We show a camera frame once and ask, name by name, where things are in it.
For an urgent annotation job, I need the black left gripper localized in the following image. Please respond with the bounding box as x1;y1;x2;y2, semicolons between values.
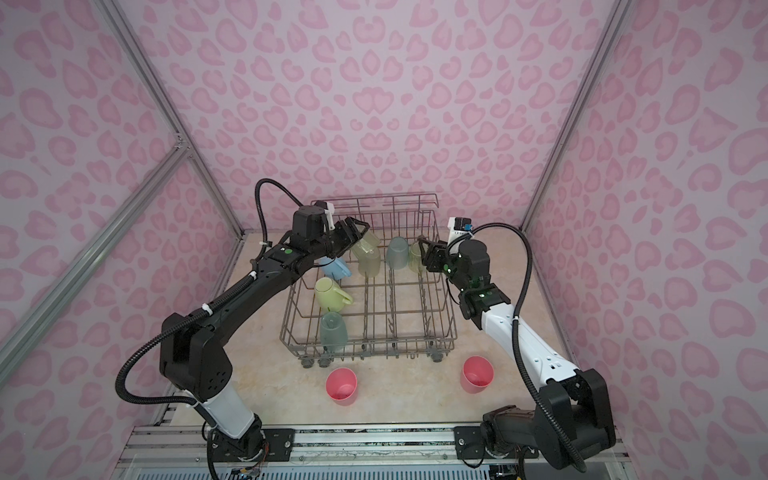
310;215;370;262

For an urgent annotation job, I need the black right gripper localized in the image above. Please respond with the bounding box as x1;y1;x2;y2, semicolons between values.
418;238;473;294

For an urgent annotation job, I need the green transparent plastic cup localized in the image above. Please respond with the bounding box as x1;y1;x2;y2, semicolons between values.
408;241;424;274

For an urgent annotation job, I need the teal plastic cup front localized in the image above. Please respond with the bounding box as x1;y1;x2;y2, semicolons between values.
386;236;410;270

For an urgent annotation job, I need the yellow-green plastic cup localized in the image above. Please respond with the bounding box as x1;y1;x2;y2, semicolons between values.
351;229;381;261

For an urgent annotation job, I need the light blue ceramic mug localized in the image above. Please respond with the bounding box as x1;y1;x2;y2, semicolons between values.
318;257;352;282

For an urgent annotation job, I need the light green ceramic mug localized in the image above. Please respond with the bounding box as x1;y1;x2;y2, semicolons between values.
314;277;354;313

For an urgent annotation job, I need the teal textured plastic cup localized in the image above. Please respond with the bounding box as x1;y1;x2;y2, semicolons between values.
320;311;348;353

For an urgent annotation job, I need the pink plastic cup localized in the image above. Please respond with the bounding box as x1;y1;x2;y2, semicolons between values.
325;368;358;406
460;356;495;394

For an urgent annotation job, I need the pale yellow plastic cup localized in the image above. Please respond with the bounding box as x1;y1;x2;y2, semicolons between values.
358;250;381;278

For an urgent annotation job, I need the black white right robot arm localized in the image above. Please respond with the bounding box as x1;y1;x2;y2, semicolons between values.
418;237;616;472

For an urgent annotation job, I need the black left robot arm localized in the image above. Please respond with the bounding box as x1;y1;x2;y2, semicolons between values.
159;202;370;458

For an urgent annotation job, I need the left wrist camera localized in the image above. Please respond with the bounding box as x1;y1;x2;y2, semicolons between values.
313;200;335;231

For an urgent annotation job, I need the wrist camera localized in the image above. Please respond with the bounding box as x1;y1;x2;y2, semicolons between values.
313;200;335;231
448;217;472;242

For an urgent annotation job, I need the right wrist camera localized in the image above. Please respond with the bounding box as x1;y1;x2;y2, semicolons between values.
448;217;472;242

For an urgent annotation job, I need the grey wire dish rack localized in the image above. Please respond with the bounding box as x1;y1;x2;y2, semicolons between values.
279;193;458;368

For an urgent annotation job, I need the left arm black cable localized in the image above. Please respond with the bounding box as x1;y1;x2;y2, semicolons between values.
114;178;304;406

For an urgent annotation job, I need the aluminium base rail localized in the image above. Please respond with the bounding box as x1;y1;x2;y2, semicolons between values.
112;422;636;479

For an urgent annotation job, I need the left aluminium frame strut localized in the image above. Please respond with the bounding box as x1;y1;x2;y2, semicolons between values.
1;141;189;385

